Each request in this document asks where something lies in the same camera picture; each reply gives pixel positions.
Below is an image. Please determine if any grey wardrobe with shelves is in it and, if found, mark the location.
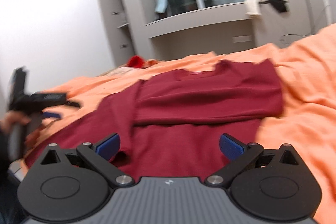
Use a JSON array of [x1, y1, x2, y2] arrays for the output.
[[102, 0, 158, 64]]

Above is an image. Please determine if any black garment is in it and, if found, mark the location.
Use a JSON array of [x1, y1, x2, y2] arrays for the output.
[[268, 0, 289, 13]]

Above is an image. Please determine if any red plush item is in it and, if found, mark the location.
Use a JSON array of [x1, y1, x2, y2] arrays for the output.
[[128, 55, 143, 67]]

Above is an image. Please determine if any maroon sweater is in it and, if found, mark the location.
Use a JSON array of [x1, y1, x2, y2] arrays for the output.
[[25, 59, 284, 180]]

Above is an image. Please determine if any white garment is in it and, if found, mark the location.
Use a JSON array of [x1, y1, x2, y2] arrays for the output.
[[244, 0, 280, 18]]

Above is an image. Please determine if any grey window ledge cabinet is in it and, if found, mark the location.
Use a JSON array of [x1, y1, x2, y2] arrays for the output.
[[145, 1, 259, 59]]

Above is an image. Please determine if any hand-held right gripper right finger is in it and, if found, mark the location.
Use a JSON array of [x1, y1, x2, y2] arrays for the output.
[[205, 133, 300, 186]]

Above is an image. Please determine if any white wall socket plate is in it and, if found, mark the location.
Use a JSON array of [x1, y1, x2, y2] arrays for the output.
[[233, 35, 252, 43]]

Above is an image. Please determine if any open grey wardrobe door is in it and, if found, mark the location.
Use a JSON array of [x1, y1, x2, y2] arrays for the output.
[[94, 0, 137, 67]]

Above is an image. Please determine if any person's left hand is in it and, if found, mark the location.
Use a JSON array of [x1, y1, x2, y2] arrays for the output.
[[0, 110, 31, 135]]

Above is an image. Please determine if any pale patterned cloth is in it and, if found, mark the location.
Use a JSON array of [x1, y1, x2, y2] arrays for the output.
[[105, 59, 160, 77]]

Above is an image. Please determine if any orange blanket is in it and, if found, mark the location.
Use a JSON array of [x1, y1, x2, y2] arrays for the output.
[[20, 23, 336, 224]]

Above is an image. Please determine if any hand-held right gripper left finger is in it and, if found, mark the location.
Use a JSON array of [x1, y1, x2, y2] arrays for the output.
[[41, 133, 135, 187]]

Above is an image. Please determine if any person's leg in jeans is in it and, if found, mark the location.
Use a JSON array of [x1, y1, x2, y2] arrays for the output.
[[0, 169, 27, 224]]

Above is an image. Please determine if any black cable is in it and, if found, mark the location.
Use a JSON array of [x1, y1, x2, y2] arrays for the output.
[[280, 33, 313, 44]]

